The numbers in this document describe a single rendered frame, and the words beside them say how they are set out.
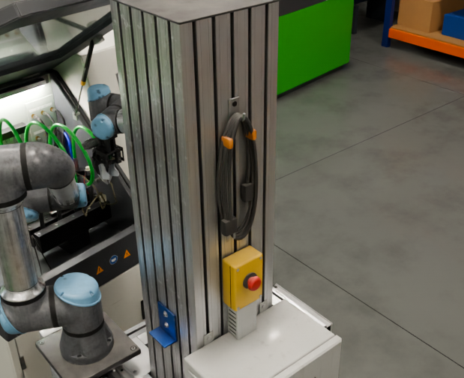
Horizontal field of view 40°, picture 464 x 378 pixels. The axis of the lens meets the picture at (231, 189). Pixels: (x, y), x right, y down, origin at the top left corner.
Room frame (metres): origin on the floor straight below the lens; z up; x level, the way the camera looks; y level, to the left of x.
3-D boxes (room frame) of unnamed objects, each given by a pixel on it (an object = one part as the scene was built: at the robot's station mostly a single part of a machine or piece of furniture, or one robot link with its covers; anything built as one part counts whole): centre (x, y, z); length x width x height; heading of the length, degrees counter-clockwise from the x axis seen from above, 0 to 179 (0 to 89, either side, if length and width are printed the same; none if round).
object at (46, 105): (2.42, 0.77, 1.20); 0.13 x 0.03 x 0.31; 138
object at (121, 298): (1.89, 0.55, 0.44); 0.65 x 0.02 x 0.68; 138
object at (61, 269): (1.90, 0.56, 0.87); 0.62 x 0.04 x 0.16; 138
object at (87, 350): (1.35, 0.42, 1.09); 0.15 x 0.15 x 0.10
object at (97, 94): (1.94, 0.42, 1.54); 0.09 x 0.08 x 0.11; 71
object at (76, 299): (1.35, 0.43, 1.20); 0.13 x 0.12 x 0.14; 103
